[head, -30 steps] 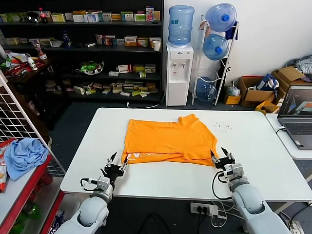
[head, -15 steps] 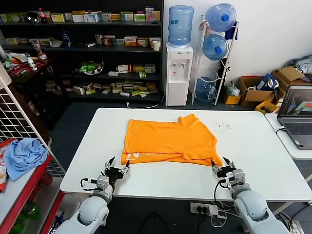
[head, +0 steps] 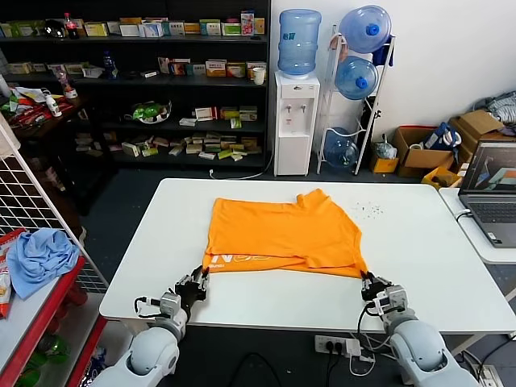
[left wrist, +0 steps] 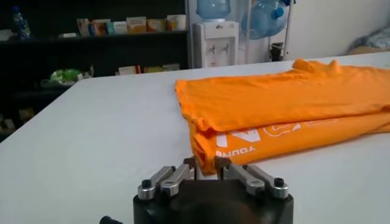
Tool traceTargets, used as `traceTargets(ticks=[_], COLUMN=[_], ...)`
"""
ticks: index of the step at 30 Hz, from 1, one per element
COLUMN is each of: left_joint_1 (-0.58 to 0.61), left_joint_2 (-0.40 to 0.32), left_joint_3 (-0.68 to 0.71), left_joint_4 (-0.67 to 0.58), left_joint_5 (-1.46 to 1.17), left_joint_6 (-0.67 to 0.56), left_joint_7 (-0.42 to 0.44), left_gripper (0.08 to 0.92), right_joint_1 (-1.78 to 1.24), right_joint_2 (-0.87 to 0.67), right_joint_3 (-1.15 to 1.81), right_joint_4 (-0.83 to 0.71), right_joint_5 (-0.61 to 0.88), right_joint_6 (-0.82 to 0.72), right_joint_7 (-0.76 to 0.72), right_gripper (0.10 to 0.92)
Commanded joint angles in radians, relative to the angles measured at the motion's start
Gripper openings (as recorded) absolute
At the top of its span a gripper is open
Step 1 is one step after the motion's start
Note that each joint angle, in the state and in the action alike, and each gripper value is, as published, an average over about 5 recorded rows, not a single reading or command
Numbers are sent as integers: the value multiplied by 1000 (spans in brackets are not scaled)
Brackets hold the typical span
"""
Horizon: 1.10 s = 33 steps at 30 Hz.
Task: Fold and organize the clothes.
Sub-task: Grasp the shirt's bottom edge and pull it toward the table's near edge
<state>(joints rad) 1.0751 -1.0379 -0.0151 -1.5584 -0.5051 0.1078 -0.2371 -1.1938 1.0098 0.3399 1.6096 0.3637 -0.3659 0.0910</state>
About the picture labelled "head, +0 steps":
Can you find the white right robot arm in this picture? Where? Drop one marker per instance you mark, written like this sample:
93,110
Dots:
419,350

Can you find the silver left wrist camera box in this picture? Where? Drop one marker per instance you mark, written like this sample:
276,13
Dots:
170,302

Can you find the dark blue hanging cloth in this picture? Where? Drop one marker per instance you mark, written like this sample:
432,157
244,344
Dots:
383,54

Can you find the white power strip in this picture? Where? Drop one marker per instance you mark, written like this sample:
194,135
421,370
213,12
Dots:
328,344
488,373

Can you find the orange t-shirt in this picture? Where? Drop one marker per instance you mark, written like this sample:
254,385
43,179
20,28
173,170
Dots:
278,234

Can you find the bowl of green packets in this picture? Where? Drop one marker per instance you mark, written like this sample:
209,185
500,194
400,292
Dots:
148,113

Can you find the yellow white medicine box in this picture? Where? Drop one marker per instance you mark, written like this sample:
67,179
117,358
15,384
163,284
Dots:
249,144
216,68

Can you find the black shelving unit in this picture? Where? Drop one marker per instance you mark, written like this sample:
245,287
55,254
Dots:
121,90

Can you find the red white snack bag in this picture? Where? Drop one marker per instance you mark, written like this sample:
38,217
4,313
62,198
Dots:
5,282

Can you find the cola bottle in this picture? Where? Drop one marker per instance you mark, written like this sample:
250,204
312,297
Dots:
71,27

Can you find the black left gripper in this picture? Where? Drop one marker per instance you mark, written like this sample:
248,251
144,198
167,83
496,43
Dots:
189,297

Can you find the white power adapter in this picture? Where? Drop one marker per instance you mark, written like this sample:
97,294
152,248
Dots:
352,347

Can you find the white plastic bottle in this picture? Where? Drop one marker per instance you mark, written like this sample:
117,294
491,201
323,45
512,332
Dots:
52,105

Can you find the red white medicine box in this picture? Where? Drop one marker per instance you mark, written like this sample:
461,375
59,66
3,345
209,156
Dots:
236,70

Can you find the small green box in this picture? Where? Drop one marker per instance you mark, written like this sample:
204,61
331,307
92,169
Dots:
235,123

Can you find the white flat box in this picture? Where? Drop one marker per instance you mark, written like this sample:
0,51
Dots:
148,73
188,122

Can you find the green plastic bottle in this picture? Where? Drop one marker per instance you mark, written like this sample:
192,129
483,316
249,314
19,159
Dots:
52,350

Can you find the shiny dark round bowl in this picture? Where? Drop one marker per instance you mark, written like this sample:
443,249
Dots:
54,29

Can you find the white teal medicine box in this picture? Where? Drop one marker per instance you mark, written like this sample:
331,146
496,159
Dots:
199,70

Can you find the blue plastic bottle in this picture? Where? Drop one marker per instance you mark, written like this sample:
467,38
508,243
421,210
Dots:
109,66

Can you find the red metal cart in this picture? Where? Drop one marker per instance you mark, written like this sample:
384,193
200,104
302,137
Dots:
48,322

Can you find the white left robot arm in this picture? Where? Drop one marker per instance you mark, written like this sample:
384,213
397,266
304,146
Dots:
153,354

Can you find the red edged cardboard box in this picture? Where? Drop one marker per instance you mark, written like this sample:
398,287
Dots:
419,157

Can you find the yellow green medicine box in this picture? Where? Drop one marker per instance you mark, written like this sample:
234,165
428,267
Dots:
230,113

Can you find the pink drink bottle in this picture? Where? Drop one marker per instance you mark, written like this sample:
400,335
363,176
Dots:
66,85

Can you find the white water dispenser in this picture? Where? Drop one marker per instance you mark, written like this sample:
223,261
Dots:
294,133

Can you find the white metal jug rack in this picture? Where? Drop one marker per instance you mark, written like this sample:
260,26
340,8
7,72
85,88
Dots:
325,102

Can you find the red orange medicine box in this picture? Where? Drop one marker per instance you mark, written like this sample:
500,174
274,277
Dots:
179,67

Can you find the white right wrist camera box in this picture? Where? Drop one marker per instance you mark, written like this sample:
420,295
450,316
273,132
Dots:
390,299

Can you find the scattered dark crumbs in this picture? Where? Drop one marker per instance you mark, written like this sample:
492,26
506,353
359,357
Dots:
369,210

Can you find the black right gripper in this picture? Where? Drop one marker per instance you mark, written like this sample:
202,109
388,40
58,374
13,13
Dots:
373,293

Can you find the blue white bag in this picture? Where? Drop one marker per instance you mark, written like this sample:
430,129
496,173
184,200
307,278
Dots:
441,137

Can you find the pink colourful tall box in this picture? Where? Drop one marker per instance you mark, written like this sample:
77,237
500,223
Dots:
247,23

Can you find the white red striped box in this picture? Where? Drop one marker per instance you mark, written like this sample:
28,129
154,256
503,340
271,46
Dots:
207,114

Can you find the orange white medicine box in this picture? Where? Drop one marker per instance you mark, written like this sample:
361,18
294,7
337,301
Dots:
250,66

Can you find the clear plastic bag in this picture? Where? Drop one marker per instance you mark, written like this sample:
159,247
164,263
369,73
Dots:
385,150

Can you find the striped clothes pile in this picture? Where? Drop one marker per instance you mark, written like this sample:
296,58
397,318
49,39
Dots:
500,106

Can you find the blue water jug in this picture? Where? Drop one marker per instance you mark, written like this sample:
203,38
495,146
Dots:
355,78
364,26
299,42
340,149

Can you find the light blue crumpled cloth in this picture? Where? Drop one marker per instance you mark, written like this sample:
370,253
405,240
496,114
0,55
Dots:
42,258

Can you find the white paper cup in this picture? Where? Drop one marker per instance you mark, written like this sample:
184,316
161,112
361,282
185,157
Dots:
259,76

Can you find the white open carton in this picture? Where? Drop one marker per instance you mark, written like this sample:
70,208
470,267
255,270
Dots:
92,72

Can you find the red snack packet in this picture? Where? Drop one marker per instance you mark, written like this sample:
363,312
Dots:
36,115

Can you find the grey open laptop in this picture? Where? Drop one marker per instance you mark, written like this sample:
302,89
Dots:
489,201

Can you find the tan open cardboard box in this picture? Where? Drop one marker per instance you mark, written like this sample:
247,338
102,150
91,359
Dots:
477,129

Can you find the dark wooden desk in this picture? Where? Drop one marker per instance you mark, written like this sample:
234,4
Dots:
48,137

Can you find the pink white medicine box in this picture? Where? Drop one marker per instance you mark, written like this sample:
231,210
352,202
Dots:
163,65

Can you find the blue white medicine box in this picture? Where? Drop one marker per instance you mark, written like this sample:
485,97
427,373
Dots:
152,29

